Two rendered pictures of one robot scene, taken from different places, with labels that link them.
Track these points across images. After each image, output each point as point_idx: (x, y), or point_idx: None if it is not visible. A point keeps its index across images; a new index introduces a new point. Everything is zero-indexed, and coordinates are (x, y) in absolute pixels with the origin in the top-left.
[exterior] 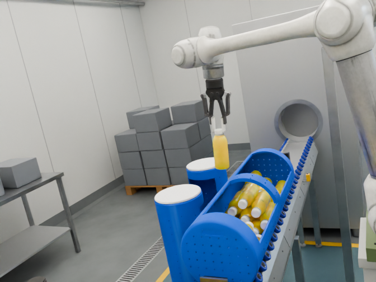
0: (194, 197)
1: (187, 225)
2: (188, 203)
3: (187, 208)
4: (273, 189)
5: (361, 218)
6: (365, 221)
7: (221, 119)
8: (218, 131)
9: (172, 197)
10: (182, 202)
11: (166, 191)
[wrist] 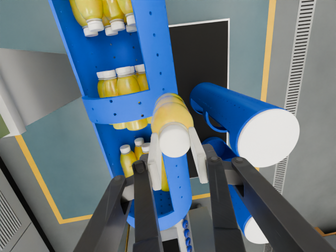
0: (238, 135)
1: (233, 109)
2: (242, 122)
3: (241, 118)
4: (86, 110)
5: (17, 132)
6: (9, 125)
7: (152, 157)
8: (168, 128)
9: (270, 125)
10: (249, 118)
11: (287, 141)
